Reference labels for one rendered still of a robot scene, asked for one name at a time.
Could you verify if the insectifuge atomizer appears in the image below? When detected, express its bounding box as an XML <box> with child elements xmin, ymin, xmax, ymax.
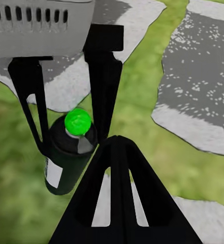
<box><xmin>45</xmin><ymin>109</ymin><xmax>99</xmax><ymax>196</ymax></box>

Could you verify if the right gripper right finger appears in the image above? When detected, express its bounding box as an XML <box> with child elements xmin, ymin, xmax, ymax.
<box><xmin>117</xmin><ymin>135</ymin><xmax>203</xmax><ymax>244</ymax></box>

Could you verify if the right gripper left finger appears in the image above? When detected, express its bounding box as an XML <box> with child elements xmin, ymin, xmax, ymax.
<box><xmin>48</xmin><ymin>135</ymin><xmax>125</xmax><ymax>244</ymax></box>

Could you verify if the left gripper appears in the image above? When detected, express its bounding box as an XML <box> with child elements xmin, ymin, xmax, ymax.
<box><xmin>8</xmin><ymin>24</ymin><xmax>124</xmax><ymax>159</ymax></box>

